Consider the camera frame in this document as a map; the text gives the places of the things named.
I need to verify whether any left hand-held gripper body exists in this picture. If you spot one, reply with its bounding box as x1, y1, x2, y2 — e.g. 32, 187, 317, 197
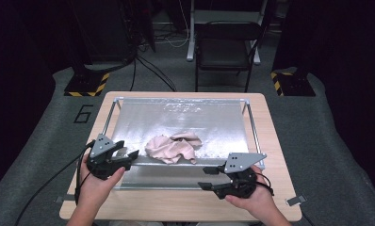
86, 134, 127, 181

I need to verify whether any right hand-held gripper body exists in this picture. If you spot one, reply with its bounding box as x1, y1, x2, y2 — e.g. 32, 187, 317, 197
217, 153, 268, 201

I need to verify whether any pink textured cloth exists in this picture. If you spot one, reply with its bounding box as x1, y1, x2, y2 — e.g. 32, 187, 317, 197
144, 131, 204, 166

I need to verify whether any silver two-tier fabric rack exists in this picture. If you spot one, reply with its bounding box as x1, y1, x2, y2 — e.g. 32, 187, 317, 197
102, 96, 267, 191

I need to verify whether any person's right hand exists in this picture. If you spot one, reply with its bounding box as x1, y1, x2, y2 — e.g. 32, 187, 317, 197
225, 166, 278, 218

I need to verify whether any person's left hand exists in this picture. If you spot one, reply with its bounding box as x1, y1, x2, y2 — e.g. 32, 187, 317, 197
78, 153, 126, 206

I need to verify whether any grey tape piece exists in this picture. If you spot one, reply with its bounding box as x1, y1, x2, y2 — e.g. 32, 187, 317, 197
285, 195, 307, 207
54, 193, 77, 203

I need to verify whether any black yellow striped stand base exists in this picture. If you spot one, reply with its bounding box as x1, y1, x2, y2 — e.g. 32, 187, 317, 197
269, 69, 317, 97
63, 70, 110, 98

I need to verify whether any dark cabinet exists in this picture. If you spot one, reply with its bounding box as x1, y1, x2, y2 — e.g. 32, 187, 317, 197
71, 0, 138, 64

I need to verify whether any black folding chair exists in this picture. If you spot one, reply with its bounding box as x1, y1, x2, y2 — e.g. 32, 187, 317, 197
194, 21, 265, 93

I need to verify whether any right hand-held gripper black cable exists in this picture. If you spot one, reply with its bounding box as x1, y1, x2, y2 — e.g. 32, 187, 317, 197
254, 172, 275, 197

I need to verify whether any hand-held gripper black cable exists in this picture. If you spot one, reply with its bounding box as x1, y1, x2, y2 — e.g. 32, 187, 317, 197
74, 139, 97, 205
254, 172, 275, 197

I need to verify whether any left hand-held gripper black cable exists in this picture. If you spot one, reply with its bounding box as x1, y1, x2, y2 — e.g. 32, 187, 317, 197
74, 139, 97, 205

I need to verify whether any long black floor cable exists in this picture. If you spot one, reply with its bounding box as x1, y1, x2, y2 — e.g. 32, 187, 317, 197
14, 153, 83, 226

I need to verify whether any bundle of black floor cables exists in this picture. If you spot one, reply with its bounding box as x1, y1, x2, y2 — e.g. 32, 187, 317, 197
128, 55, 178, 92

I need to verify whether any white floor cable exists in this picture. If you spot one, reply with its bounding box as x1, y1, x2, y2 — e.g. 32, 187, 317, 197
154, 0, 191, 49

